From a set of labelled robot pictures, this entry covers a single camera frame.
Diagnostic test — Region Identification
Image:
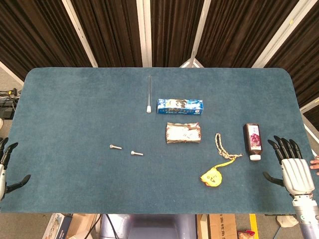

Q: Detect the white shoe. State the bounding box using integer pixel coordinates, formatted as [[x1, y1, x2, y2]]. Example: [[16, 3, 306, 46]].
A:
[[275, 215, 298, 228]]

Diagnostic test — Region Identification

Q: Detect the dark brown bottle white cap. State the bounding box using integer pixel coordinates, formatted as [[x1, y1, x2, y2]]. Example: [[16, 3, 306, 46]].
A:
[[243, 123, 264, 161]]

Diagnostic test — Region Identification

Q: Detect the silver red snack packet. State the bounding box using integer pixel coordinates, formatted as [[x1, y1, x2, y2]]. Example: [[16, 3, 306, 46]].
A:
[[165, 121, 202, 144]]

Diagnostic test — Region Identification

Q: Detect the person's bare hand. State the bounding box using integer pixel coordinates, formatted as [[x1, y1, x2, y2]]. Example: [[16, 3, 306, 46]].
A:
[[310, 155, 319, 176]]

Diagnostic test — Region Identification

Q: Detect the glass test tube white stopper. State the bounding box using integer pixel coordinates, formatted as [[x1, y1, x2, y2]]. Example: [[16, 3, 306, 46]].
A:
[[145, 75, 153, 114]]

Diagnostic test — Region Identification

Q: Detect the red snack bag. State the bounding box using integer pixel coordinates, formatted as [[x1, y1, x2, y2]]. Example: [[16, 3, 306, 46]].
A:
[[237, 230, 256, 239]]

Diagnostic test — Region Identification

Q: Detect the yellow tape measure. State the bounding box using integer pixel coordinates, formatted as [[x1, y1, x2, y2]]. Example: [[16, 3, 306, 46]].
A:
[[200, 157, 237, 187]]

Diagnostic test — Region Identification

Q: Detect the plain brown cardboard box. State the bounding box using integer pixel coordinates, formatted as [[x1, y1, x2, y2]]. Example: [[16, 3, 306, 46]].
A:
[[66, 214, 98, 239]]

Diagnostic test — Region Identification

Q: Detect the right robot hand grey black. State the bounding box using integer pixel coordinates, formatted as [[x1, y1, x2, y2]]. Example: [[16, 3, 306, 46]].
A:
[[263, 135, 315, 197]]

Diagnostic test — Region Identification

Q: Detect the blue felt table cover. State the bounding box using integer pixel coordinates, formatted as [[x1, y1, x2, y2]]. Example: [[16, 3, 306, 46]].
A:
[[0, 67, 319, 215]]

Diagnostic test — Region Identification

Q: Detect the white printed carton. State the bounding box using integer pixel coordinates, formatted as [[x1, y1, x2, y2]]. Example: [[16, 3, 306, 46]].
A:
[[46, 213, 73, 239]]

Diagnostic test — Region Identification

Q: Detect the dark brown curtain panel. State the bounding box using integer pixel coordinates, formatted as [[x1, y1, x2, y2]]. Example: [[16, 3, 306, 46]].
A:
[[196, 0, 300, 68], [71, 0, 144, 68], [0, 0, 92, 81], [151, 0, 205, 68], [264, 0, 319, 125]]

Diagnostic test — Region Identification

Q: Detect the black power device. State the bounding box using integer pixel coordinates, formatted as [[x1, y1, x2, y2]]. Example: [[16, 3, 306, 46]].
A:
[[0, 97, 16, 119]]

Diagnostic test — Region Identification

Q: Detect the braided beige rope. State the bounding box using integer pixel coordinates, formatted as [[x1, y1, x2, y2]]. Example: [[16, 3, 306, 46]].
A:
[[215, 133, 243, 159]]

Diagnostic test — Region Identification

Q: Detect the black yellow cable bundle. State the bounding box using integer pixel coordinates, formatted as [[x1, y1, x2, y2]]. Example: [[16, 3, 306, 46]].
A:
[[0, 88, 21, 100]]

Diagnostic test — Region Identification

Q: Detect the white frame post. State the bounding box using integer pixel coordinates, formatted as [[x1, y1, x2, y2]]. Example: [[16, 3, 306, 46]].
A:
[[61, 0, 98, 68], [251, 0, 308, 68], [136, 0, 153, 67], [179, 0, 212, 68]]

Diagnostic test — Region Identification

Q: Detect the brown cardboard box printed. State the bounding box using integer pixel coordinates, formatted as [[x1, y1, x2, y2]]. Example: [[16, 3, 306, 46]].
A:
[[196, 214, 237, 239]]

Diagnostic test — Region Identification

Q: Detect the black floor cable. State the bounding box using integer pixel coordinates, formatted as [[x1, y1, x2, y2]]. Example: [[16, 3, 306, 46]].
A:
[[86, 214, 114, 239]]

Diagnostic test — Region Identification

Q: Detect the white frame bar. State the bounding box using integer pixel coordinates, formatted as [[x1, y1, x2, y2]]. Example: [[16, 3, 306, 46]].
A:
[[0, 61, 24, 87], [300, 97, 319, 113]]

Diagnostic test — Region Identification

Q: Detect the left robot hand grey black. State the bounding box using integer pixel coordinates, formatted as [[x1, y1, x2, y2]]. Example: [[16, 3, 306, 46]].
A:
[[0, 137, 31, 201]]

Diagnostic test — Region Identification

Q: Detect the lavender robot base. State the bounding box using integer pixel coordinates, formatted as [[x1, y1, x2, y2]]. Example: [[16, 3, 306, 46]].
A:
[[99, 214, 197, 239]]

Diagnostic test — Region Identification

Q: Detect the blue biscuit box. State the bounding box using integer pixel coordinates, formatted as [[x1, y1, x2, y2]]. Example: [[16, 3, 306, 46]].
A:
[[157, 98, 204, 116]]

